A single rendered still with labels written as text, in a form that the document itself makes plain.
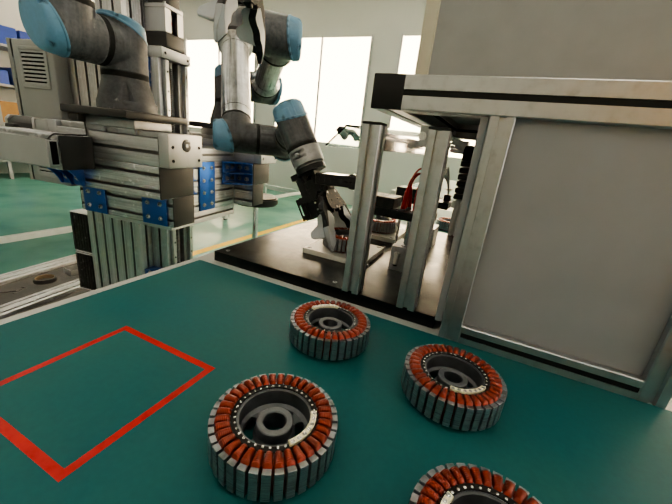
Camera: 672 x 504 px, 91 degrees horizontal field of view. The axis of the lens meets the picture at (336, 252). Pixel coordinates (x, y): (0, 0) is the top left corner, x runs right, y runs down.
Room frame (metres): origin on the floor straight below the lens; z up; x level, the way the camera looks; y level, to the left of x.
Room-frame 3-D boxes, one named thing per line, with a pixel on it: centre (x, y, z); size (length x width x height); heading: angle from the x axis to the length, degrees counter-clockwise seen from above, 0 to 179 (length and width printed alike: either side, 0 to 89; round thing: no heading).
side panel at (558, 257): (0.41, -0.31, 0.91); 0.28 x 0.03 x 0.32; 66
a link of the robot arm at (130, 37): (1.01, 0.64, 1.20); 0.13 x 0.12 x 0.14; 157
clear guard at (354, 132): (1.00, -0.13, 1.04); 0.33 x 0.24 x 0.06; 66
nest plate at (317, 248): (0.76, -0.02, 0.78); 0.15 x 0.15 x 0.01; 66
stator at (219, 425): (0.23, 0.04, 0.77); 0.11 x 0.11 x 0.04
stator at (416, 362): (0.32, -0.15, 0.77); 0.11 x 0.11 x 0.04
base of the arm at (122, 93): (1.01, 0.64, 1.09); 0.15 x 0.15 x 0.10
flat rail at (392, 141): (0.83, -0.16, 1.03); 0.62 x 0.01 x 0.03; 156
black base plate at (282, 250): (0.87, -0.08, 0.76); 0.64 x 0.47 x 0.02; 156
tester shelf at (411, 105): (0.74, -0.36, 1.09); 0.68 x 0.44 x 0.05; 156
